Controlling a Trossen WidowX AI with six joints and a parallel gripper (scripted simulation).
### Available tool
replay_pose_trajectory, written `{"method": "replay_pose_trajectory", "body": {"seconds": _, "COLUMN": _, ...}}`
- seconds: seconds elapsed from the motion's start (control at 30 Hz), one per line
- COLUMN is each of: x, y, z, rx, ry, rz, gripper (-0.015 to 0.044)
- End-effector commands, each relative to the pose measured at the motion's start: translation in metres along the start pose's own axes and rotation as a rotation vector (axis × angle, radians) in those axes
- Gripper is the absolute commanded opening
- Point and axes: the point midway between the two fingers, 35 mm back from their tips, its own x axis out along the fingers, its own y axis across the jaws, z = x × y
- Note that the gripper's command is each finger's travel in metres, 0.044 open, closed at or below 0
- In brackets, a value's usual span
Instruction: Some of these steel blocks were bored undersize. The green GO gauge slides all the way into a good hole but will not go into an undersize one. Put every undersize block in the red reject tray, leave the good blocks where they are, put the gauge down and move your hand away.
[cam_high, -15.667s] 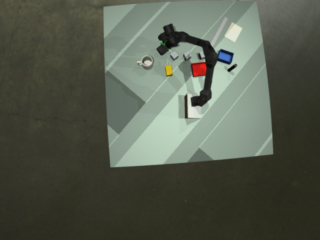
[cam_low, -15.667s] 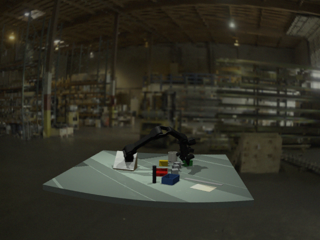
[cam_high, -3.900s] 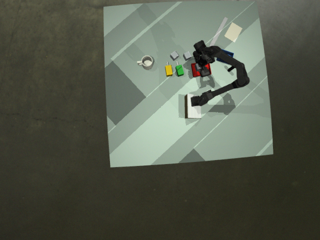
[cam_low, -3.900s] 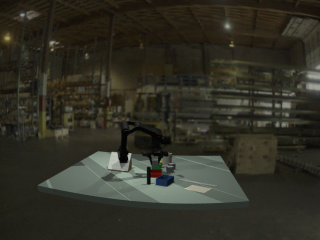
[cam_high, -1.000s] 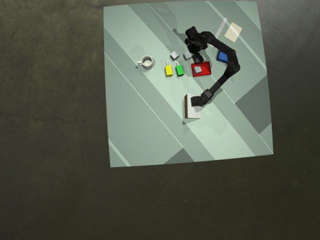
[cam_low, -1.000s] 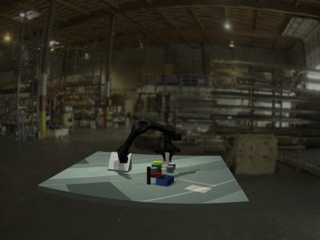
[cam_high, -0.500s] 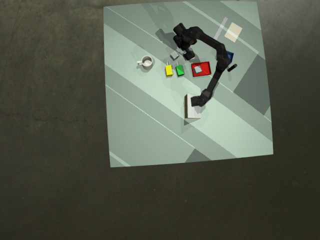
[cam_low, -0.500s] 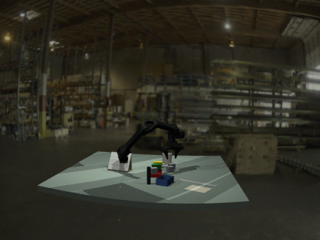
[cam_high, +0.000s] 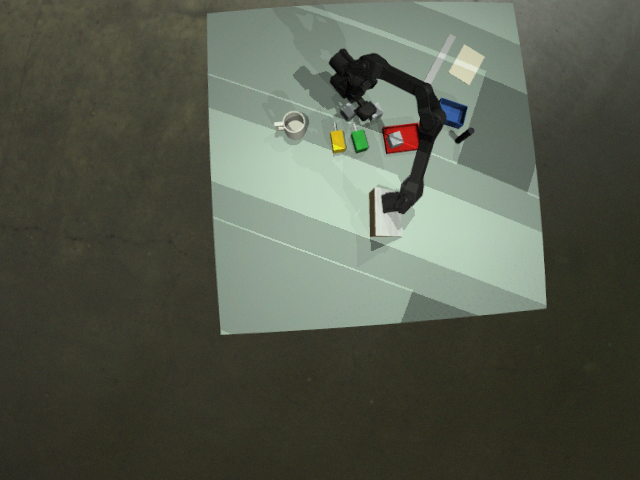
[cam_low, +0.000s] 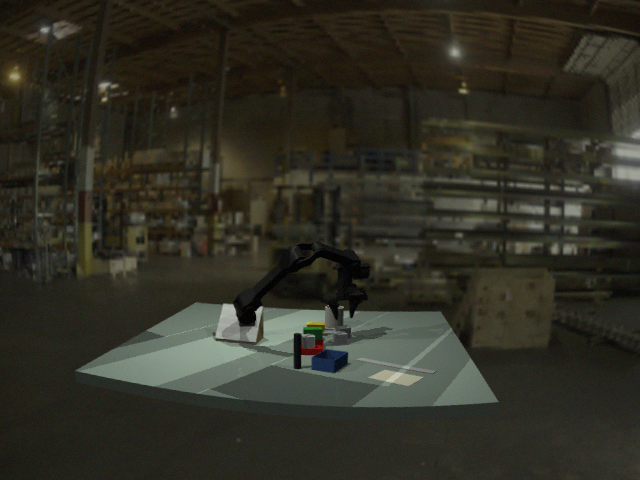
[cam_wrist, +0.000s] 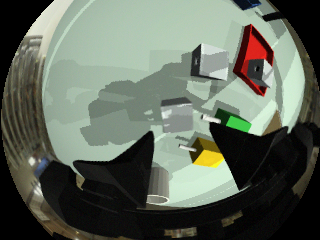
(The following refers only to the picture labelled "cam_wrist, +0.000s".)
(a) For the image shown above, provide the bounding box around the red tray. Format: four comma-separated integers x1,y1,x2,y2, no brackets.
233,24,275,96

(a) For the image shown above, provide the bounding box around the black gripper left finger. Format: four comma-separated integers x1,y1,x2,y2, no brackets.
72,131,153,208

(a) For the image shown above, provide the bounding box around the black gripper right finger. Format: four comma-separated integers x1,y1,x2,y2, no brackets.
209,121,288,191

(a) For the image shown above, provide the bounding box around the grey tapered cup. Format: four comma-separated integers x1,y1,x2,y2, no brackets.
147,167,169,204

